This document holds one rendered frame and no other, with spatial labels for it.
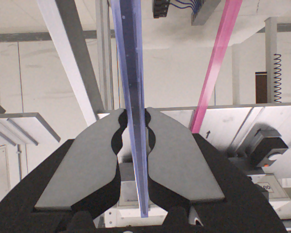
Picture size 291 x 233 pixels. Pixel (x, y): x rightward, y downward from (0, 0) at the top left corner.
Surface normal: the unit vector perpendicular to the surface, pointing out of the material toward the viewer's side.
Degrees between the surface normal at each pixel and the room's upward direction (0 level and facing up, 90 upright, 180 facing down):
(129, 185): 48
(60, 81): 90
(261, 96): 90
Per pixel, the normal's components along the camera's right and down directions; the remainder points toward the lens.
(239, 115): 0.04, 0.70
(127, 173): -0.02, -0.71
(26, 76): 0.01, 0.04
